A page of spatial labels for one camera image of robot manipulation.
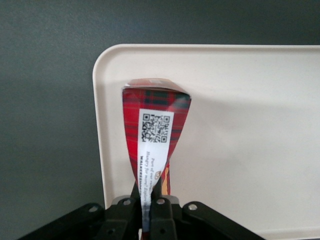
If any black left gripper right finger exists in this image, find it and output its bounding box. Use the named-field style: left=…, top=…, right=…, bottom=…
left=149, top=183, right=266, bottom=240

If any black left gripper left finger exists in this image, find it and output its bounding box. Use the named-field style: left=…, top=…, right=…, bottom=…
left=16, top=184, right=144, bottom=240

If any red tartan cookie box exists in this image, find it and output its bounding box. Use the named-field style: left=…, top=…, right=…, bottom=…
left=120, top=78, right=192, bottom=238

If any cream plastic tray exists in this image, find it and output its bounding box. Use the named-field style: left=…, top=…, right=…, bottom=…
left=91, top=44, right=320, bottom=240

